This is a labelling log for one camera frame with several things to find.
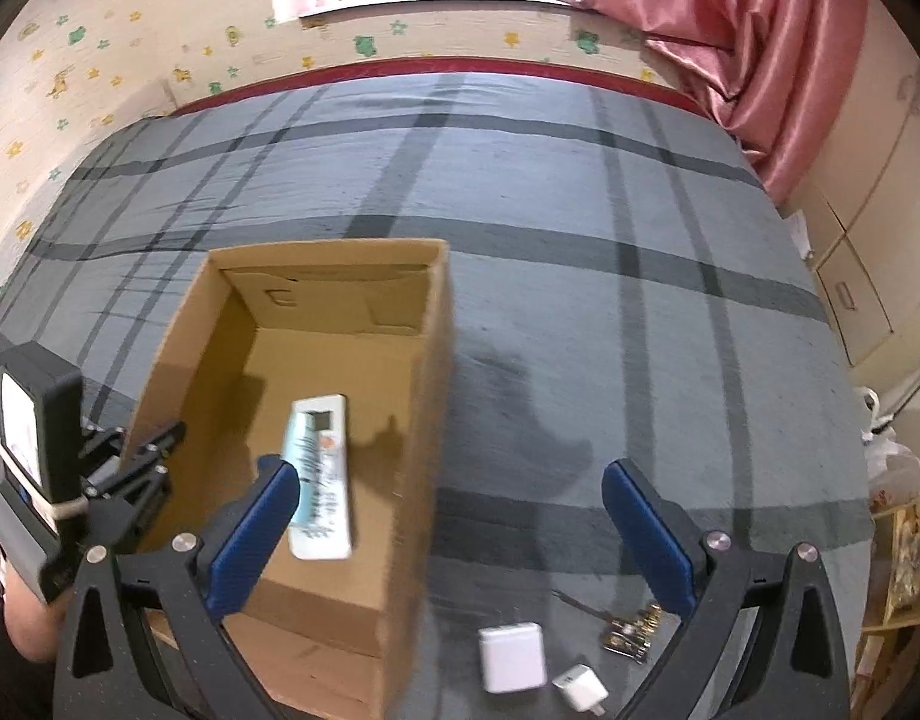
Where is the small white plug adapter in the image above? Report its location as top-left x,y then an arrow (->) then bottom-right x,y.
553,663 -> 610,717

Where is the wooden shelf with clutter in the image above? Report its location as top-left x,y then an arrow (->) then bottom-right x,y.
850,496 -> 920,718

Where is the beige wardrobe cabinet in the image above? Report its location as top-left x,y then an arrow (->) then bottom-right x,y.
782,0 -> 920,392

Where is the person's left hand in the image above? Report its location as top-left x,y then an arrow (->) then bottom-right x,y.
4,562 -> 73,663

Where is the white air conditioner remote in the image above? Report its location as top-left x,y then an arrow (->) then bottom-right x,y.
282,394 -> 354,561

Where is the brown cardboard box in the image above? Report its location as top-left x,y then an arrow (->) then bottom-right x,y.
131,239 -> 453,718

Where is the pink satin curtain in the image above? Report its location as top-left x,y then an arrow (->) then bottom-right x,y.
582,0 -> 868,202

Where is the grey plaid bed blanket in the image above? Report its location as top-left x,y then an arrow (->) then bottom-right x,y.
0,73 -> 871,718

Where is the white plastic bag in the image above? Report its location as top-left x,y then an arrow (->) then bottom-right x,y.
853,387 -> 920,479

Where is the metal key bunch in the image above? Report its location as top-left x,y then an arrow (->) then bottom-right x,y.
553,590 -> 663,665

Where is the phone mounted on gripper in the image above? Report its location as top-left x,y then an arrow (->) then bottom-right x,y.
0,341 -> 82,520

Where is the white square charger block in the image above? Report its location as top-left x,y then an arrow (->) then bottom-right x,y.
478,622 -> 547,695

